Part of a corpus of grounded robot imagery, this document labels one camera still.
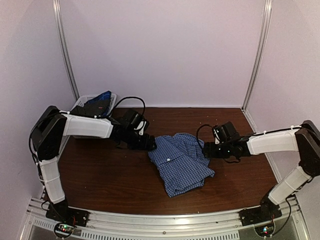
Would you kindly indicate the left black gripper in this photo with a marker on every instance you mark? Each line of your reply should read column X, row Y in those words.
column 144, row 146

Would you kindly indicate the dark blue plaid shirt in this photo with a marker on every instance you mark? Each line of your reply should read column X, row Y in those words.
column 105, row 96

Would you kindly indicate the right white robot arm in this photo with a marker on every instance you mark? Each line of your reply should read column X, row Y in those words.
column 304, row 139

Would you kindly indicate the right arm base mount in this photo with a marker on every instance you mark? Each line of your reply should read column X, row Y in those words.
column 261, row 218

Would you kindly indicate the white plastic laundry basket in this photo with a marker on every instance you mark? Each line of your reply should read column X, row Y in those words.
column 88, row 98

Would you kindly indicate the blue plaid long sleeve shirt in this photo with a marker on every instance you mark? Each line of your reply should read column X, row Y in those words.
column 181, row 163

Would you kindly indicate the black shirt in basket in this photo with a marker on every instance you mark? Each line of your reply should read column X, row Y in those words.
column 98, row 108

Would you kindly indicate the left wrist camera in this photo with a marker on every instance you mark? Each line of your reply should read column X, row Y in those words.
column 142, row 127

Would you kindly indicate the aluminium front rail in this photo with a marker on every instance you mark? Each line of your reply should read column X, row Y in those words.
column 223, row 225

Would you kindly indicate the aluminium frame post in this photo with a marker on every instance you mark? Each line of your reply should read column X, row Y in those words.
column 64, row 48
column 264, row 30

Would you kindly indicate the right aluminium frame post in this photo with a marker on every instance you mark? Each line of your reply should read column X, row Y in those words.
column 264, row 30

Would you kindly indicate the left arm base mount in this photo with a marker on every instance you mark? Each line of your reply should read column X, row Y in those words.
column 68, row 218

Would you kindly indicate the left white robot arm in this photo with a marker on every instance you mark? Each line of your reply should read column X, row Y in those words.
column 46, row 137

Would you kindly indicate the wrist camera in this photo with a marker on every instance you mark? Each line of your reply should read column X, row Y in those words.
column 215, row 135
column 142, row 127

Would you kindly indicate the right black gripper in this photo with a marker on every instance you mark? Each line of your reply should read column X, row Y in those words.
column 210, row 152

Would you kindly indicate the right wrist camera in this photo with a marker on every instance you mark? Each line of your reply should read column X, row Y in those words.
column 215, row 135

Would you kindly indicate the left aluminium frame post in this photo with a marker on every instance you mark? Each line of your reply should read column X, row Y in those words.
column 64, row 48

